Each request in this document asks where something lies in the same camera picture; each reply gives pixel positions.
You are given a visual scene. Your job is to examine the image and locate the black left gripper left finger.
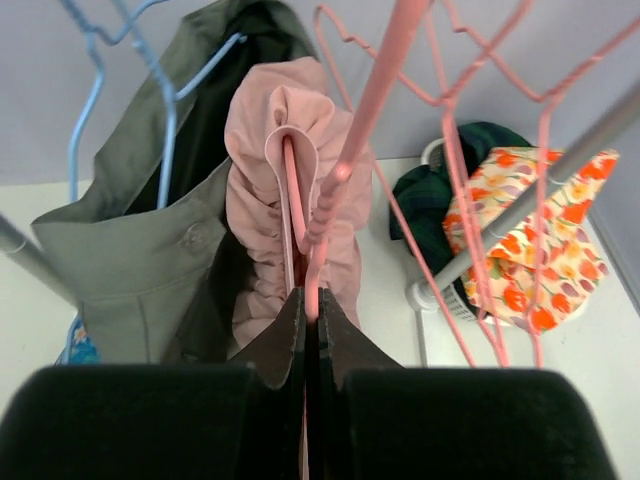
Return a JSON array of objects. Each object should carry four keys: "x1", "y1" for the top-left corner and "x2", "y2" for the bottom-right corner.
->
[{"x1": 1, "y1": 290, "x2": 305, "y2": 479}]

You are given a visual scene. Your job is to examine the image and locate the pink pleated skirt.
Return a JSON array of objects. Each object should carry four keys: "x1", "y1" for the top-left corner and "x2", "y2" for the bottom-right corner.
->
[{"x1": 224, "y1": 56, "x2": 352, "y2": 347}]

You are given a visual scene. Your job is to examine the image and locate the grey skirt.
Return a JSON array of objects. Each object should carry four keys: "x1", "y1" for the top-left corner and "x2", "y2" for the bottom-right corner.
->
[{"x1": 32, "y1": 1, "x2": 314, "y2": 364}]

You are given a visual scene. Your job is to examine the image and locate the pink wire hanger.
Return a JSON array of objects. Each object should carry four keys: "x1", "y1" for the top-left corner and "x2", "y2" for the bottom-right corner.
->
[{"x1": 439, "y1": 0, "x2": 640, "y2": 369}]

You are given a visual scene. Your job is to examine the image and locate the blue floral garment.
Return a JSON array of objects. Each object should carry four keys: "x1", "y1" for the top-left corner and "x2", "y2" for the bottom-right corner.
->
[{"x1": 55, "y1": 315, "x2": 100, "y2": 365}]

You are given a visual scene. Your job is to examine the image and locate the silver clothes rack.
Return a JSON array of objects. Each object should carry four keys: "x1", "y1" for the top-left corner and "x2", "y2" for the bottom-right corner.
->
[{"x1": 0, "y1": 79, "x2": 640, "y2": 369}]

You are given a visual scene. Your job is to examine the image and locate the blue wire hanger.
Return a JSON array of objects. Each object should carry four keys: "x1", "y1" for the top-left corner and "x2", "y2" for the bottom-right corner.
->
[
  {"x1": 60, "y1": 0, "x2": 129, "y2": 202},
  {"x1": 112, "y1": 0, "x2": 248, "y2": 209}
]

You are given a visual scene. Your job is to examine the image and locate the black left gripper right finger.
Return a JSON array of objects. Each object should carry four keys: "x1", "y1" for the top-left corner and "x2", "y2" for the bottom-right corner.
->
[{"x1": 318, "y1": 291, "x2": 615, "y2": 479}]

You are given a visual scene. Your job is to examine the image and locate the dark green plaid skirt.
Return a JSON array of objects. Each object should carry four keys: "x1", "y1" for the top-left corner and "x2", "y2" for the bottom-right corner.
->
[{"x1": 393, "y1": 121, "x2": 531, "y2": 274}]

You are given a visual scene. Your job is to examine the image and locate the pink hanger of floral skirt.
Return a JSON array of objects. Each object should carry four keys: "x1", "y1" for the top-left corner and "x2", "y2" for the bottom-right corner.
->
[{"x1": 313, "y1": 0, "x2": 536, "y2": 369}]

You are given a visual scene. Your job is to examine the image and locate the white perforated plastic basket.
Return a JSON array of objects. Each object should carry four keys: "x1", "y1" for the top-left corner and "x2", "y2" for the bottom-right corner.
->
[{"x1": 418, "y1": 138, "x2": 501, "y2": 326}]

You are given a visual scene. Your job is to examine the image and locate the orange floral skirt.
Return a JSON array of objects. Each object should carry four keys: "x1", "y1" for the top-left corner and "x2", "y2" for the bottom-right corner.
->
[{"x1": 469, "y1": 147, "x2": 619, "y2": 332}]

